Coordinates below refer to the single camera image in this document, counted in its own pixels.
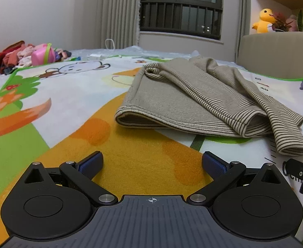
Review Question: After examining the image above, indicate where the black window railing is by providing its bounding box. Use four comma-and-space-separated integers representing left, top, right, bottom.
140, 1, 223, 40

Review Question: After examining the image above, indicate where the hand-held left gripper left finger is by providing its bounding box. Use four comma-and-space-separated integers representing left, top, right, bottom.
24, 151, 119, 207

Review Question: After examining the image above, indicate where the yellow duck plush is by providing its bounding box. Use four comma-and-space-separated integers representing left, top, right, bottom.
252, 8, 277, 34

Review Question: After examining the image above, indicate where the pile of red pink clothes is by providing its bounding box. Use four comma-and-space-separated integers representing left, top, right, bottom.
0, 41, 35, 75

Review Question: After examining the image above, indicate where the beige curtain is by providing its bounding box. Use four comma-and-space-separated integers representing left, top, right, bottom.
93, 0, 142, 49

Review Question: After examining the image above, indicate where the red leaf plant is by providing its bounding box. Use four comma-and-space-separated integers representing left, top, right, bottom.
269, 12, 294, 32

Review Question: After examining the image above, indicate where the pink plush toy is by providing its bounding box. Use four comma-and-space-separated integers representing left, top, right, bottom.
286, 14, 298, 31

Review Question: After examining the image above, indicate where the pink toy bucket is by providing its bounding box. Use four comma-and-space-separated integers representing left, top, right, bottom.
31, 43, 56, 66

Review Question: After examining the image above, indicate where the beige striped garment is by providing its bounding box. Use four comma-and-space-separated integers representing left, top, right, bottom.
115, 56, 303, 156

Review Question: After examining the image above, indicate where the beige padded headboard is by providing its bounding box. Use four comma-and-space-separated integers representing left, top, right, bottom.
237, 31, 303, 83

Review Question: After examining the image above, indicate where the cartoon animal play mat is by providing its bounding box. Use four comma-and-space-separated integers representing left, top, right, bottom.
0, 55, 303, 248

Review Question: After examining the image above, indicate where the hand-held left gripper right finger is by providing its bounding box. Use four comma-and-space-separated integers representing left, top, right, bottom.
187, 151, 281, 207

